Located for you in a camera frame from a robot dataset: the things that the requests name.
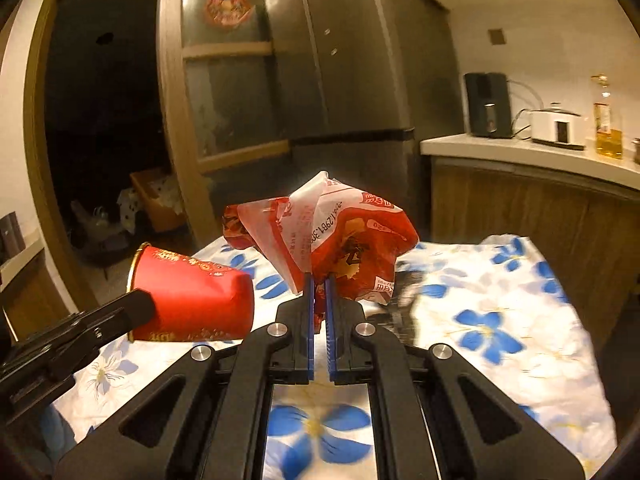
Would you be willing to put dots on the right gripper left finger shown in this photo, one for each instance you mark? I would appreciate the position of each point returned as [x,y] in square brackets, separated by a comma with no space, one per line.
[205,417]

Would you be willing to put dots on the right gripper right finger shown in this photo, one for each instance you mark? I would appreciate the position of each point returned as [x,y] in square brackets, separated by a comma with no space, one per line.
[434,415]

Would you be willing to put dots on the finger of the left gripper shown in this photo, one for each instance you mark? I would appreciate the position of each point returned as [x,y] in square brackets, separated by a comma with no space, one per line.
[107,323]

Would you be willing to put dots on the red paper cup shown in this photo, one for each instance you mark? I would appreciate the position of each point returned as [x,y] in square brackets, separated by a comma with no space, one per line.
[194,300]

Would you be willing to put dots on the small black plastic bag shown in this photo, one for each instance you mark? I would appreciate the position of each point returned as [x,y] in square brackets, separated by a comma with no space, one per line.
[397,315]

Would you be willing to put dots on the red white printed plastic bag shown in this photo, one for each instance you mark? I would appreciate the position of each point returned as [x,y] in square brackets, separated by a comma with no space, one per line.
[327,229]

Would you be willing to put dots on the left hand blue glove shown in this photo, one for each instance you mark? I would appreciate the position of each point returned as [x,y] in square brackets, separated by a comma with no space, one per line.
[58,435]

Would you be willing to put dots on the orange chair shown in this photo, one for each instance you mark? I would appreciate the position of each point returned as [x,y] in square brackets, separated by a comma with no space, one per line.
[161,200]

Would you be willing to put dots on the wooden lower cabinets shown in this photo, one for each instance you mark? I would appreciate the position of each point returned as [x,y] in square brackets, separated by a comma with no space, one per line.
[587,229]

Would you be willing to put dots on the wooden glass sliding door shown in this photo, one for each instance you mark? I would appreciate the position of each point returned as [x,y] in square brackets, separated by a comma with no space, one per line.
[217,77]

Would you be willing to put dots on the white rice cooker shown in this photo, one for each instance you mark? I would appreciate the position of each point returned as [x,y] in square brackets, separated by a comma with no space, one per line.
[556,127]

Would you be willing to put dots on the black air fryer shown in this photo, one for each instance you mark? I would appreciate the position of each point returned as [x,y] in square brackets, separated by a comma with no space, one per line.
[489,105]

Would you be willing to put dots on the cooking oil bottle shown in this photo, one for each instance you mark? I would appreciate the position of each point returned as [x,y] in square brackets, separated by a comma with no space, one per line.
[608,122]

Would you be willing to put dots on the stainless steel bowl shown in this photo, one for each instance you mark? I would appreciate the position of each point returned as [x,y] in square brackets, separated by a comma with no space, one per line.
[636,143]

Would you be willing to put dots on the dark steel refrigerator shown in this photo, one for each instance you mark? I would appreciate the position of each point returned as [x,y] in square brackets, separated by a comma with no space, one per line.
[361,83]

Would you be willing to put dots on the wall power outlet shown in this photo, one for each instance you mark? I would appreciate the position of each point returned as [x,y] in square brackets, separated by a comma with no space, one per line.
[497,37]

